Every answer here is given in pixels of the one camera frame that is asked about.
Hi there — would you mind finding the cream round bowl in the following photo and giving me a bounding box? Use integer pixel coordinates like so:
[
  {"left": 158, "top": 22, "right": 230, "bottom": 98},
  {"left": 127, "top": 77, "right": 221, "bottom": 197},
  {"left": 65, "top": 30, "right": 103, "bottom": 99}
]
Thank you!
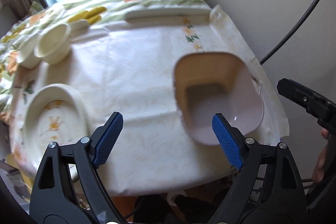
[{"left": 34, "top": 23, "right": 71, "bottom": 65}]

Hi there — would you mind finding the white ribbed bowl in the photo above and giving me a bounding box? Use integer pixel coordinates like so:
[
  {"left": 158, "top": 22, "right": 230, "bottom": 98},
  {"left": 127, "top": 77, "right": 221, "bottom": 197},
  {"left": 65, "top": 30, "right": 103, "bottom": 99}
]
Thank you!
[{"left": 17, "top": 34, "right": 40, "bottom": 69}]

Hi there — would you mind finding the pink square bowl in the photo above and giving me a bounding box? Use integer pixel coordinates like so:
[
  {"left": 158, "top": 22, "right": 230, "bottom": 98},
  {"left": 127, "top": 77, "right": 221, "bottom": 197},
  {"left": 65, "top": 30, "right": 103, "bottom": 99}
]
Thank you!
[{"left": 173, "top": 52, "right": 264, "bottom": 145}]

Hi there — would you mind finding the green patterned pillow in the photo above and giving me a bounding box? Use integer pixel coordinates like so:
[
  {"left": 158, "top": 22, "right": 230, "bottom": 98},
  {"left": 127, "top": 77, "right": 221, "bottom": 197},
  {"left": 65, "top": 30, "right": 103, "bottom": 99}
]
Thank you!
[{"left": 27, "top": 1, "right": 45, "bottom": 16}]

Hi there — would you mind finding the right hand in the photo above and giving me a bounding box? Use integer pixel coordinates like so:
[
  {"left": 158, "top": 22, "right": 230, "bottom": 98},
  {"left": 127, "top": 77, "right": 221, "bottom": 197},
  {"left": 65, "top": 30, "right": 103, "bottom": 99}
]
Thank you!
[{"left": 311, "top": 127, "right": 331, "bottom": 184}]

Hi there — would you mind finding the flower patterned quilt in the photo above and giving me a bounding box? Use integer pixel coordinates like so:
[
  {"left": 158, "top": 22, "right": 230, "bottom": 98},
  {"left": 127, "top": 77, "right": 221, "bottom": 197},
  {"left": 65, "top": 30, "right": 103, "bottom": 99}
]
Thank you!
[{"left": 1, "top": 0, "right": 210, "bottom": 121}]

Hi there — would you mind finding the white duck pattern plate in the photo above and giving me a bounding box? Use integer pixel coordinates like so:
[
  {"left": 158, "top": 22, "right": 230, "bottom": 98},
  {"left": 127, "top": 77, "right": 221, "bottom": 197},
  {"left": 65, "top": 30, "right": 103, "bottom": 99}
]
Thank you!
[{"left": 22, "top": 83, "right": 91, "bottom": 152}]

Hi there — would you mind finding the black lamp stand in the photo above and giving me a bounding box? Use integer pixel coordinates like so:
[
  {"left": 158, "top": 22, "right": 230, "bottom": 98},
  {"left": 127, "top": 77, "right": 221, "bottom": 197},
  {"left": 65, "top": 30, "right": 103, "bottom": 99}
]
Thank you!
[{"left": 260, "top": 0, "right": 320, "bottom": 65}]

